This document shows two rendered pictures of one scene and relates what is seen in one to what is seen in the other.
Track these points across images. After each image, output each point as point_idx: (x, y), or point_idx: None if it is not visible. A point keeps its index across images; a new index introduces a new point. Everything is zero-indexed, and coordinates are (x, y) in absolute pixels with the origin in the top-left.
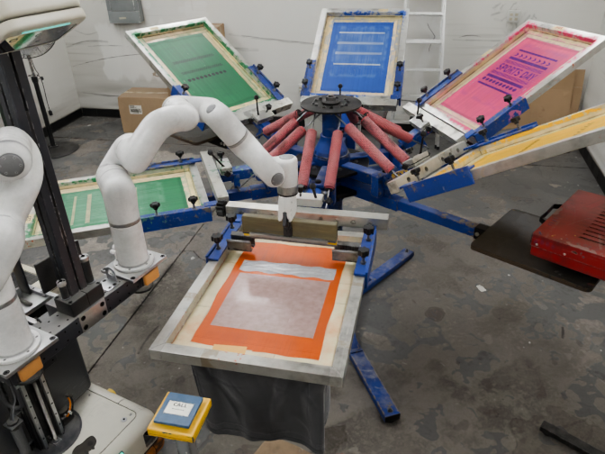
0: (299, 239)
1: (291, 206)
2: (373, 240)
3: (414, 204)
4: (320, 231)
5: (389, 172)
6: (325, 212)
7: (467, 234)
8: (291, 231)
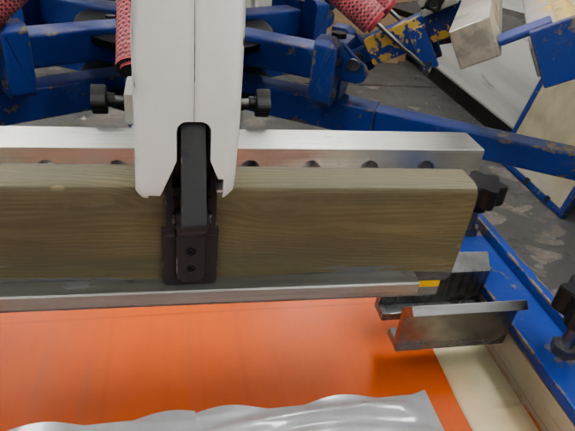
0: (264, 289)
1: (241, 77)
2: (495, 233)
3: (418, 117)
4: (381, 233)
5: (372, 28)
6: (265, 140)
7: (568, 178)
8: (214, 249)
